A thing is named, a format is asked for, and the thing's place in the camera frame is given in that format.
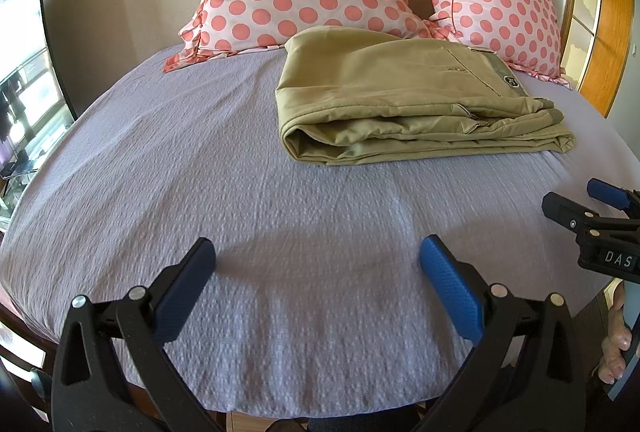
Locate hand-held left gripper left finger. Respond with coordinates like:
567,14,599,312
50,237,227,432

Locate dark wooden bed frame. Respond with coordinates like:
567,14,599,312
0,289,66,395

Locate bed with lilac sheet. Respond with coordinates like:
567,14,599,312
0,36,627,419

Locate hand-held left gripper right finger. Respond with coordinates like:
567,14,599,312
419,235,595,432

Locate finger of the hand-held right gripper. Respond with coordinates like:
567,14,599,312
542,191,607,239
587,178,640,213

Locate window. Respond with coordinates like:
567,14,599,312
0,0,77,225

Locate khaki pants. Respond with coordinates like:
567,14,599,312
276,26,576,167

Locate person's right hand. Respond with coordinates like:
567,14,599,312
597,286,632,386

